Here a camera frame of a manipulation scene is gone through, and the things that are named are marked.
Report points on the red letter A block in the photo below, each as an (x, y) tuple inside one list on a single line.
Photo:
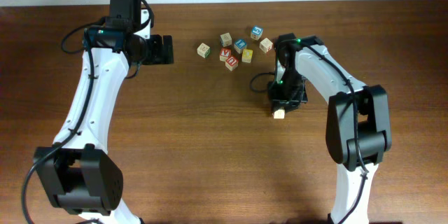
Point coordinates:
[(224, 54)]

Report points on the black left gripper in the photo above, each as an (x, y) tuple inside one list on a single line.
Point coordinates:
[(155, 55)]

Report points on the natural block green print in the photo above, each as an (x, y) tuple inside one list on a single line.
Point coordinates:
[(203, 50)]

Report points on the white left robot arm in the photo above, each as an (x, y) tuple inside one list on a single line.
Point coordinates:
[(76, 172)]

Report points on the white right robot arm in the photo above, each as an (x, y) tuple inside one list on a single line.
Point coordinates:
[(358, 129)]

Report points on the natural block red print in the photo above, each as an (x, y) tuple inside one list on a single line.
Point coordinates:
[(266, 45)]

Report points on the yellow wooden block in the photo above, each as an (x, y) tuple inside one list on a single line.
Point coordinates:
[(246, 56)]

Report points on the blue letter H block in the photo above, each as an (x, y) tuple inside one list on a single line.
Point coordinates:
[(240, 45)]

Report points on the natural block grey print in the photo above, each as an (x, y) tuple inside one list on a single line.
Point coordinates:
[(226, 39)]

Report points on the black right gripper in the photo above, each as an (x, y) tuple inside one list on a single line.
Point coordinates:
[(278, 99)]

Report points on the blue number five block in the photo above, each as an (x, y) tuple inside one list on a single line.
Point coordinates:
[(256, 33)]

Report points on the red letter U block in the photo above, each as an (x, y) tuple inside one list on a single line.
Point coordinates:
[(231, 63)]

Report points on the natural block brown picture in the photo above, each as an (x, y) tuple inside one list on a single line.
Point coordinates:
[(279, 113)]

